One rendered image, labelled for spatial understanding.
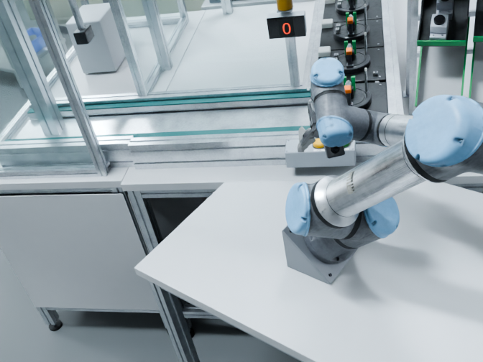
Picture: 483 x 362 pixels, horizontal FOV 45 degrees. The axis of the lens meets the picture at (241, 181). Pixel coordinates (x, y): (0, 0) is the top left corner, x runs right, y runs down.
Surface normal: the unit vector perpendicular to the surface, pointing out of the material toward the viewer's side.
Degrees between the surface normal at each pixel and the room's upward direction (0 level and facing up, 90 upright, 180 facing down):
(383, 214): 51
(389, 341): 0
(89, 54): 90
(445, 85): 45
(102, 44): 90
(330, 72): 27
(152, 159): 90
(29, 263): 90
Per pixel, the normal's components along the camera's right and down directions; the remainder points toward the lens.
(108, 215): -0.15, 0.63
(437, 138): -0.83, -0.17
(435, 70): -0.34, -0.10
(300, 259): -0.60, 0.57
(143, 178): -0.16, -0.77
